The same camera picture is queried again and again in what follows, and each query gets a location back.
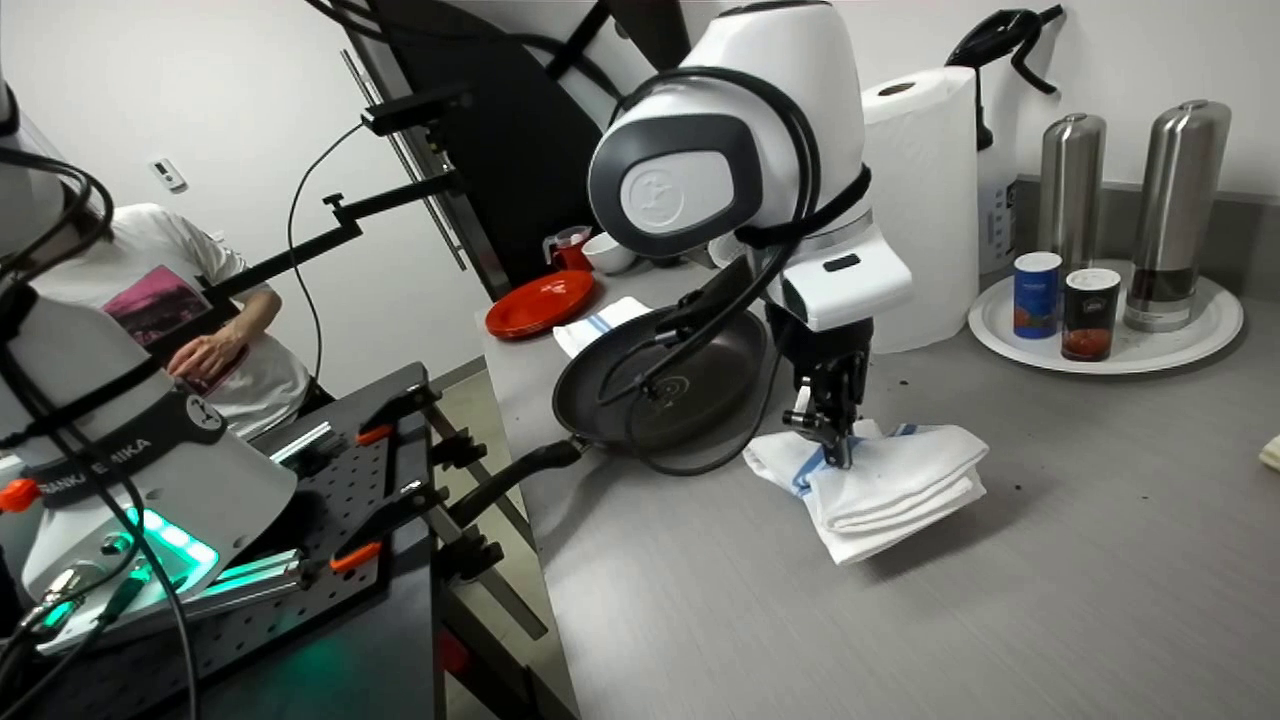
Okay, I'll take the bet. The black frying pan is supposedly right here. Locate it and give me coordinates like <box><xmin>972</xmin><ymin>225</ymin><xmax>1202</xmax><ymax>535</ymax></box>
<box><xmin>442</xmin><ymin>295</ymin><xmax>789</xmax><ymax>534</ymax></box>

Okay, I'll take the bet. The short steel grinder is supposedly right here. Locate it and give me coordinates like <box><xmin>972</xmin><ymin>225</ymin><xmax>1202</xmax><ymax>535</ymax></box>
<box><xmin>1036</xmin><ymin>112</ymin><xmax>1113</xmax><ymax>274</ymax></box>

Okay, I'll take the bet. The green lit device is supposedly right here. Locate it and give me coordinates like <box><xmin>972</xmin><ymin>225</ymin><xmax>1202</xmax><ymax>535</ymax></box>
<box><xmin>22</xmin><ymin>503</ymin><xmax>302</xmax><ymax>645</ymax></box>

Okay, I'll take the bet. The spray bottle with black trigger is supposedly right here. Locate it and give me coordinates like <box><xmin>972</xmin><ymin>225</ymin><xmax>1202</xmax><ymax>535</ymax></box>
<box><xmin>943</xmin><ymin>5</ymin><xmax>1073</xmax><ymax>278</ymax></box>

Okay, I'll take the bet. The black breadboard cart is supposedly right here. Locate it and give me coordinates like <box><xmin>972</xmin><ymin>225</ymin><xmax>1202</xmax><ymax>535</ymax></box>
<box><xmin>0</xmin><ymin>361</ymin><xmax>590</xmax><ymax>720</ymax></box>

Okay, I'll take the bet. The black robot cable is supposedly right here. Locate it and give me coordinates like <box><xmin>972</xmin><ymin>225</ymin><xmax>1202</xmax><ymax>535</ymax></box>
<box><xmin>590</xmin><ymin>64</ymin><xmax>877</xmax><ymax>482</ymax></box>

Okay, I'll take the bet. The seated person white shirt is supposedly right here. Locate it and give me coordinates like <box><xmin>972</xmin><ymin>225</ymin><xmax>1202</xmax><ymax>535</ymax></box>
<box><xmin>31</xmin><ymin>196</ymin><xmax>315</xmax><ymax>443</ymax></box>

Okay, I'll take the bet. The person's hand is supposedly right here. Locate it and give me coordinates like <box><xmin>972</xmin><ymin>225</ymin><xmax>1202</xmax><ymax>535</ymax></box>
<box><xmin>167</xmin><ymin>332</ymin><xmax>236</xmax><ymax>394</ymax></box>

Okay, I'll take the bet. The white card with blue stripe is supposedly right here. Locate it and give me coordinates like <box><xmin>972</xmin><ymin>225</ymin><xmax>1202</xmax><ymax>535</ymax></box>
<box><xmin>552</xmin><ymin>294</ymin><xmax>656</xmax><ymax>361</ymax></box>

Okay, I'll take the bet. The white round tray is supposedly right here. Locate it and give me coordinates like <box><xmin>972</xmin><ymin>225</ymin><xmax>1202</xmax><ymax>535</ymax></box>
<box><xmin>963</xmin><ymin>274</ymin><xmax>1252</xmax><ymax>379</ymax></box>

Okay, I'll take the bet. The black tilted back panel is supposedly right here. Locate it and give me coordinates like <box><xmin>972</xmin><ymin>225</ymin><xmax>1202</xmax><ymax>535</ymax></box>
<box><xmin>363</xmin><ymin>0</ymin><xmax>617</xmax><ymax>294</ymax></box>

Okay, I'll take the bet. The dark red spice jar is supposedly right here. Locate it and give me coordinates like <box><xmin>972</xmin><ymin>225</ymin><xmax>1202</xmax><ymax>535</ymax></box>
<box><xmin>1061</xmin><ymin>265</ymin><xmax>1123</xmax><ymax>366</ymax></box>

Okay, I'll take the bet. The black stereo camera bar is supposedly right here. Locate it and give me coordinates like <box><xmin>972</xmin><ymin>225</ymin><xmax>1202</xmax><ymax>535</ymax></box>
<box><xmin>355</xmin><ymin>84</ymin><xmax>472</xmax><ymax>138</ymax></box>

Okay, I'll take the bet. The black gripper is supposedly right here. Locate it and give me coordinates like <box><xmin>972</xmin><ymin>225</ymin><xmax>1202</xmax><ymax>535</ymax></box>
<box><xmin>771</xmin><ymin>317</ymin><xmax>877</xmax><ymax>469</ymax></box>

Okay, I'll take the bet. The person's bare forearm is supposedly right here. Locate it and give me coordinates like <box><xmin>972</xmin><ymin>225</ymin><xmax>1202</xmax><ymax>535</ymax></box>
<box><xmin>196</xmin><ymin>281</ymin><xmax>286</xmax><ymax>361</ymax></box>

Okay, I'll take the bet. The white paper towel roll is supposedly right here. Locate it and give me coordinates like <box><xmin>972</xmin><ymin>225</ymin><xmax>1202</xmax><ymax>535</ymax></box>
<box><xmin>861</xmin><ymin>64</ymin><xmax>982</xmax><ymax>356</ymax></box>

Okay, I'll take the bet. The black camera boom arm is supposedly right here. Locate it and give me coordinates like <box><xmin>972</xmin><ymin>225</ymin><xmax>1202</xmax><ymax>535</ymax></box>
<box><xmin>202</xmin><ymin>169</ymin><xmax>463</xmax><ymax>306</ymax></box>

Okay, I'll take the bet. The blue label spice jar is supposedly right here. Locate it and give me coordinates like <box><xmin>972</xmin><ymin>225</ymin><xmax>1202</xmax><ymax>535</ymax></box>
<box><xmin>1010</xmin><ymin>250</ymin><xmax>1069</xmax><ymax>339</ymax></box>

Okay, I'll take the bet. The white cloth with blue stripes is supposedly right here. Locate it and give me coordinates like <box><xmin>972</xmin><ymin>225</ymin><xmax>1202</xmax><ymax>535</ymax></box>
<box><xmin>739</xmin><ymin>415</ymin><xmax>992</xmax><ymax>572</ymax></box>

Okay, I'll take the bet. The red plate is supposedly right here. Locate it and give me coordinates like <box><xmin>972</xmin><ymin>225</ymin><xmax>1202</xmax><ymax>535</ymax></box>
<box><xmin>478</xmin><ymin>265</ymin><xmax>601</xmax><ymax>345</ymax></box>

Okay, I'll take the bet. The tall steel grinder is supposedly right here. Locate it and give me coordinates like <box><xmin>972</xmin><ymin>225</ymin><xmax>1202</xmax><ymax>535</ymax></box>
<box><xmin>1123</xmin><ymin>95</ymin><xmax>1235</xmax><ymax>332</ymax></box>

